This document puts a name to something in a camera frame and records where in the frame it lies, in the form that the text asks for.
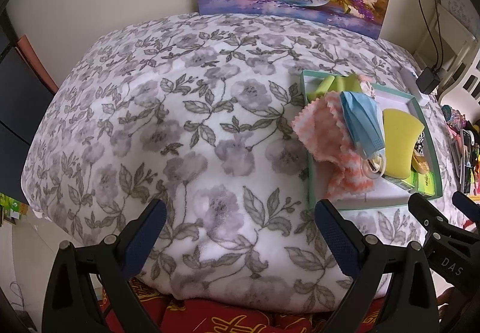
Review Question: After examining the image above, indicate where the white power strip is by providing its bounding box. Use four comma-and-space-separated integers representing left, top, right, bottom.
400, 67, 430, 106

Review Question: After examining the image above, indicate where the blue face mask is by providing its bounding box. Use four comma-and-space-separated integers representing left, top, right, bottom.
340, 92, 386, 180

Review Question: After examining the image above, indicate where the yellow green sponge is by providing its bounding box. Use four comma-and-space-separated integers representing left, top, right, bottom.
382, 108, 424, 179

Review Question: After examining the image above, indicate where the red gold patterned cloth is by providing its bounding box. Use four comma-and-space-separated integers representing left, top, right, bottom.
97, 276, 387, 333

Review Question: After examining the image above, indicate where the green tissue pack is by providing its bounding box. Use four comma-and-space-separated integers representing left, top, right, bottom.
383, 169, 438, 197

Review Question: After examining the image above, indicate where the colourful stationery pile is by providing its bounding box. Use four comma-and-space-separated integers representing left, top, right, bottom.
441, 104, 479, 201

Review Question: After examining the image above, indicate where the teal and white tray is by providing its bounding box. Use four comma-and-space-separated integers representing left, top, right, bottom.
292, 70, 443, 210

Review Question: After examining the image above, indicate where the pink striped cloth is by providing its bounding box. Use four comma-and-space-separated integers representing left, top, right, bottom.
291, 92, 374, 201

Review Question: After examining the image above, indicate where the floral patterned blanket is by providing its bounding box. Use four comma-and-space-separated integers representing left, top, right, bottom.
20, 12, 470, 315

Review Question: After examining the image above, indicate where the black cable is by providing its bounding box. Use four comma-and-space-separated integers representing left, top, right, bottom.
416, 0, 451, 73

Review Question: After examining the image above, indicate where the white plastic basket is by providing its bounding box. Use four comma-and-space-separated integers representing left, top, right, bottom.
438, 51, 479, 117

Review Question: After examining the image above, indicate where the black power adapter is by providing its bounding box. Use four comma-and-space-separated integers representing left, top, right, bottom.
416, 67, 441, 95

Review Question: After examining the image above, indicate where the lime green cloth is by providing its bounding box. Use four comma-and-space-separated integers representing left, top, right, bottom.
307, 74, 363, 101

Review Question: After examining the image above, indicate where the leopard print scrunchie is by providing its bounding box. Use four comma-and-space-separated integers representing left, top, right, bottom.
412, 131, 425, 156

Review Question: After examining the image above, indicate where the pink floral scrunchie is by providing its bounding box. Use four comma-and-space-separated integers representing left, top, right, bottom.
357, 74, 375, 99

